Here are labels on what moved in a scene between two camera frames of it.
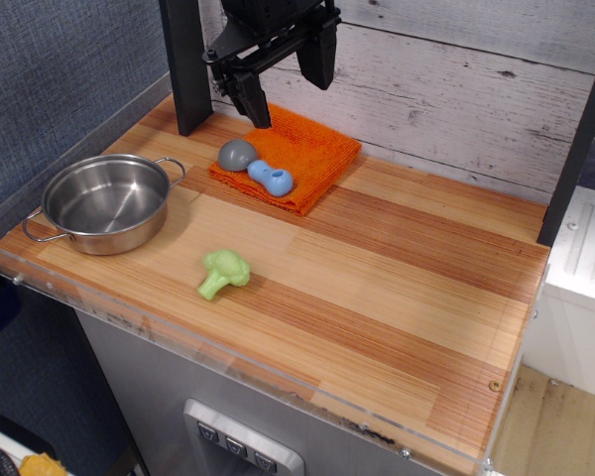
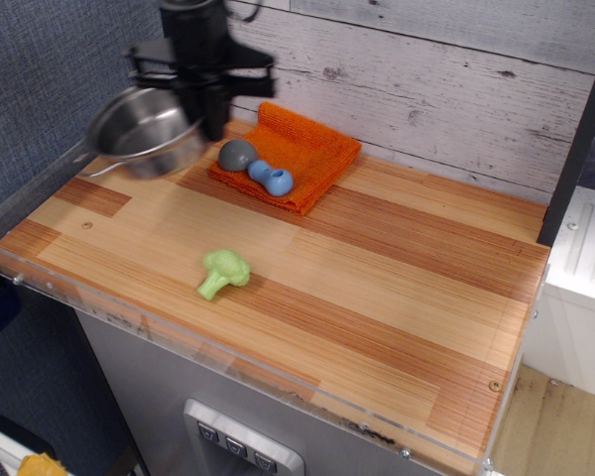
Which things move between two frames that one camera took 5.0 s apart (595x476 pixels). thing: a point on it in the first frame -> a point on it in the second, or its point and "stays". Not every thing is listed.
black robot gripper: [259, 28] -> [205, 64]
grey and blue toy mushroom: [239, 155] stays
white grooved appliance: [571, 334] stays
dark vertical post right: [581, 148] stays
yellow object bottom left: [41, 465] stays
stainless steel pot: [109, 203] -> [147, 129]
